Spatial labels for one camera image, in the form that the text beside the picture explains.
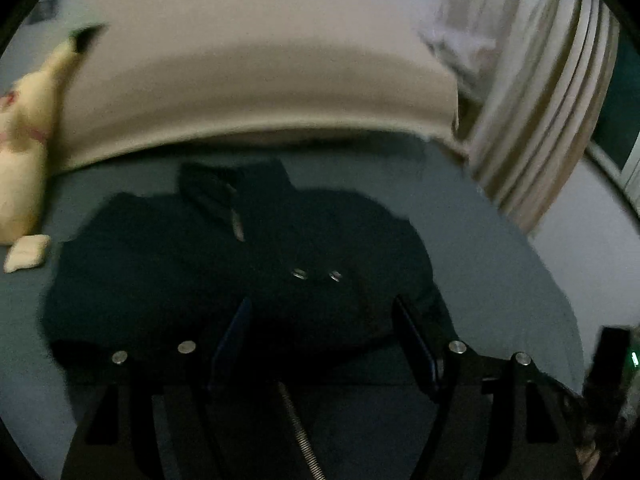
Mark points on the window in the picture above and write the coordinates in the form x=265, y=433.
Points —
x=617, y=110

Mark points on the navy padded jacket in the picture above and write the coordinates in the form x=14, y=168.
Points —
x=150, y=270

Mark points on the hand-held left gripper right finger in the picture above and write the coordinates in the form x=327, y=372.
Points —
x=417, y=347

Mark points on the bed with blue sheet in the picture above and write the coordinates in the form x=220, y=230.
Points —
x=480, y=260

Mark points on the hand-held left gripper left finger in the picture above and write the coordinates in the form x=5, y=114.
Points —
x=231, y=347

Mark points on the white cloth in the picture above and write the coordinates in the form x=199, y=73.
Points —
x=457, y=45

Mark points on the beige curtain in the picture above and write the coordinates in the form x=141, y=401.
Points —
x=545, y=85

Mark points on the yellow plush toy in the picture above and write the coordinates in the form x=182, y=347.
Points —
x=20, y=160

